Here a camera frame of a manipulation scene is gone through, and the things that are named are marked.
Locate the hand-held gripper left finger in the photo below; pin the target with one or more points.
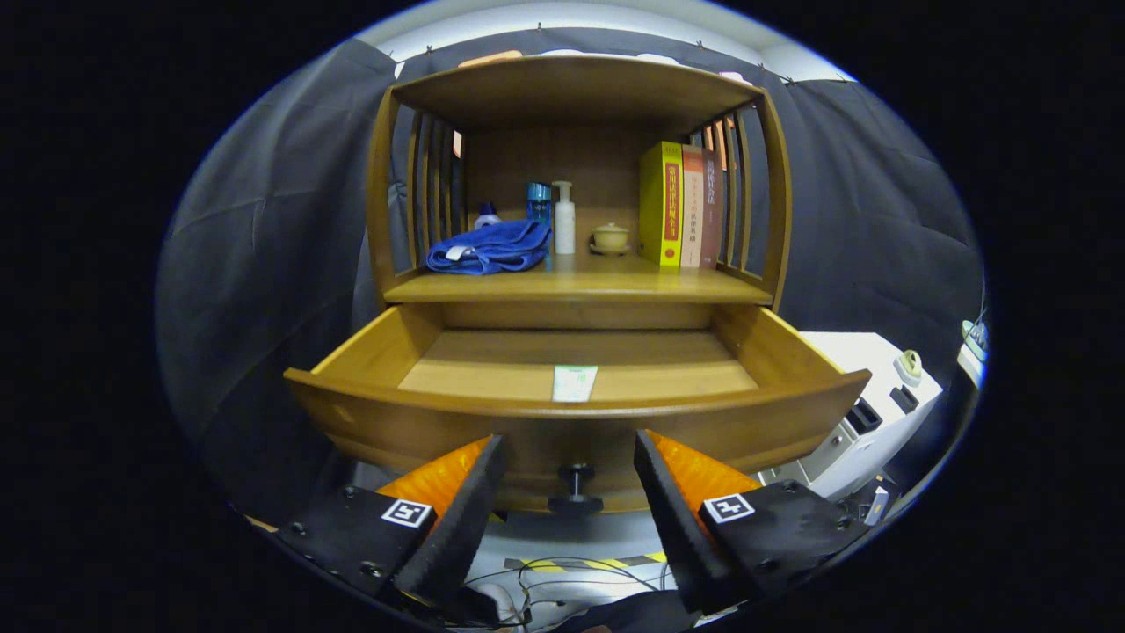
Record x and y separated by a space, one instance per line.
457 527

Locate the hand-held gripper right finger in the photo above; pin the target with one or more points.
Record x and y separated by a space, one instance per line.
677 527

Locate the white and green tube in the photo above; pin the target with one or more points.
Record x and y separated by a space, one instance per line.
575 384

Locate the wooden countertop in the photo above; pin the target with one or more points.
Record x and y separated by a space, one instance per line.
598 283

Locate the wooden cabinet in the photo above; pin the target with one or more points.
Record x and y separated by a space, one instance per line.
571 92

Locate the yellow and black floor tape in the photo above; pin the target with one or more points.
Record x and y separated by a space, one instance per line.
549 565

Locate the small black block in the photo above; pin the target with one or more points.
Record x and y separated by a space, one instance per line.
864 415
904 399

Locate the white side table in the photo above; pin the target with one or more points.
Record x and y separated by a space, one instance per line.
848 353

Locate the folded blue towel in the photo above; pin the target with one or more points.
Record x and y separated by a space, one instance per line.
492 248

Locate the small green and white object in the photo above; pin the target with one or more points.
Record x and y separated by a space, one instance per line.
908 365

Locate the beige lidded teacup with saucer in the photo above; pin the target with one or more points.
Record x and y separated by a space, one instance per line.
610 237

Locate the small white blue-capped bottle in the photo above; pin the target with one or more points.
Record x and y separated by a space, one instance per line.
487 217

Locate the orange and cream book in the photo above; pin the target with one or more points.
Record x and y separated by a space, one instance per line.
693 211

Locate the white pump bottle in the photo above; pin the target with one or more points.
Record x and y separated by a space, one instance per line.
564 229

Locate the brown book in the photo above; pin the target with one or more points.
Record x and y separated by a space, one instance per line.
711 211

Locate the thick yellow book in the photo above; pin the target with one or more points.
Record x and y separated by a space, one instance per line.
655 207

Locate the blue transparent bottle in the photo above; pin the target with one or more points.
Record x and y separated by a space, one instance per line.
538 204

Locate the white round container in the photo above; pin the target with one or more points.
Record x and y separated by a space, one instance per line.
974 341

